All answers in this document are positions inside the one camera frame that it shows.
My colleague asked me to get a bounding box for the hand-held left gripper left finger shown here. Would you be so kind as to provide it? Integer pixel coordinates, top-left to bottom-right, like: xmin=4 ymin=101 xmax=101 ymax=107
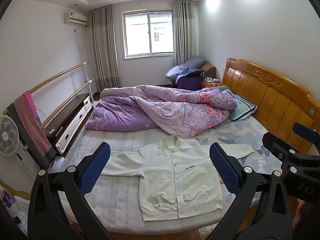
xmin=27 ymin=142 xmax=115 ymax=240

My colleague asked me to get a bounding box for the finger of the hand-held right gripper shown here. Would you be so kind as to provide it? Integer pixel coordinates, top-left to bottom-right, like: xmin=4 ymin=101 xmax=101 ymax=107
xmin=293 ymin=122 xmax=316 ymax=144
xmin=262 ymin=132 xmax=284 ymax=155

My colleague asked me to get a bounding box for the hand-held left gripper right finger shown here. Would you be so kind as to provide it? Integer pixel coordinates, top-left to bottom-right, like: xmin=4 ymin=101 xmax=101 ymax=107
xmin=207 ymin=143 xmax=294 ymax=240

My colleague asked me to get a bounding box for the cream knitted sweater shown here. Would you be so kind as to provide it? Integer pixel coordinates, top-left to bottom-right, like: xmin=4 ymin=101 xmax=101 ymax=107
xmin=101 ymin=135 xmax=254 ymax=222

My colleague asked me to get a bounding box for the person's right forearm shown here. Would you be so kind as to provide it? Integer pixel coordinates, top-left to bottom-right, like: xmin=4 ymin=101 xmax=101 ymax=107
xmin=294 ymin=200 xmax=305 ymax=229

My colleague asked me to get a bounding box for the bed with floral sheet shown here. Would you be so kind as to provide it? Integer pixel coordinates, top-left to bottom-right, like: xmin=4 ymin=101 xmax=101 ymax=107
xmin=54 ymin=115 xmax=298 ymax=233

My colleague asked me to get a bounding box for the wooden headboard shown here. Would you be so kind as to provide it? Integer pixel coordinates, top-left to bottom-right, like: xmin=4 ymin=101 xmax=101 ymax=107
xmin=221 ymin=57 xmax=320 ymax=155

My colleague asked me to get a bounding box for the teal pillow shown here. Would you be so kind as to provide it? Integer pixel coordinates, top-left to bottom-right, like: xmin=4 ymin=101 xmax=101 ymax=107
xmin=220 ymin=88 xmax=258 ymax=123

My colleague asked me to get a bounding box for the dark white low cabinet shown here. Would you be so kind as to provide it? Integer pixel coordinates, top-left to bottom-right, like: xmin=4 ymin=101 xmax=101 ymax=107
xmin=44 ymin=93 xmax=93 ymax=158

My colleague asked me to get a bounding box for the grey pink striped towel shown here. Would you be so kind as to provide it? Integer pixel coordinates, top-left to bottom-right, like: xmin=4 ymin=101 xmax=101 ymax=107
xmin=7 ymin=95 xmax=57 ymax=169

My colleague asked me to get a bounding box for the purple floral quilt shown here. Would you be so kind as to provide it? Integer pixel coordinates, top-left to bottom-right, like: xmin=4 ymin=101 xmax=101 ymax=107
xmin=85 ymin=84 xmax=238 ymax=138

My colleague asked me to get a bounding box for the wooden nightstand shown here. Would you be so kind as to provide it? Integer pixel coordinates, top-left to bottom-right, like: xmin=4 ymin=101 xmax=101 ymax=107
xmin=201 ymin=78 xmax=223 ymax=89

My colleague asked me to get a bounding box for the floral printed cloth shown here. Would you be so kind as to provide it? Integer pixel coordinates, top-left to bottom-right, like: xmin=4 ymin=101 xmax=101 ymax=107
xmin=0 ymin=180 xmax=30 ymax=230

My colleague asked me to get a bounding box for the purple blanket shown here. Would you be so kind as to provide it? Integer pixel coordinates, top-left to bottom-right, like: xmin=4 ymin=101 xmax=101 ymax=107
xmin=175 ymin=67 xmax=204 ymax=90

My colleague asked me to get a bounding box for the white standing fan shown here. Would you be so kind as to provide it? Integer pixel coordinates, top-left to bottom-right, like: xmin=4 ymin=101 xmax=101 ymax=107
xmin=0 ymin=116 xmax=25 ymax=180

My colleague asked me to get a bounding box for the brown chair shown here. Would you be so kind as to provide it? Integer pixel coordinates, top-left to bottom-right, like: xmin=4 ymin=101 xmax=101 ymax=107
xmin=201 ymin=64 xmax=217 ymax=79

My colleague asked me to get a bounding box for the grey beige curtain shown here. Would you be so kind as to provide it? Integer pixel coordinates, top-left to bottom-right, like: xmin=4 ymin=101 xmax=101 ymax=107
xmin=86 ymin=5 xmax=122 ymax=93
xmin=173 ymin=0 xmax=200 ymax=67

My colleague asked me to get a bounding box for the window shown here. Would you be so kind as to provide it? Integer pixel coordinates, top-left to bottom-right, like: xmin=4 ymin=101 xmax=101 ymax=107
xmin=122 ymin=9 xmax=175 ymax=60

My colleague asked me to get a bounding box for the wooden wall bar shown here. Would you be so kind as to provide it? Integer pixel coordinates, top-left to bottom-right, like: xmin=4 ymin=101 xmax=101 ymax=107
xmin=22 ymin=79 xmax=96 ymax=151
xmin=3 ymin=60 xmax=90 ymax=115

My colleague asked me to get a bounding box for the white bar support post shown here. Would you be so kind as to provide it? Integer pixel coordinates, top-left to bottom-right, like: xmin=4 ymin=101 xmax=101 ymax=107
xmin=84 ymin=64 xmax=95 ymax=103

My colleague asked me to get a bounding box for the air conditioner cable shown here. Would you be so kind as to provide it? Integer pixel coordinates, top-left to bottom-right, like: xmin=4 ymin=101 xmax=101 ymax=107
xmin=74 ymin=29 xmax=85 ymax=52

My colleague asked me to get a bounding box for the wall air conditioner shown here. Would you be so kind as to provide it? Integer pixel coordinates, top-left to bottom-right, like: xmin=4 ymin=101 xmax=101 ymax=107
xmin=64 ymin=11 xmax=88 ymax=27

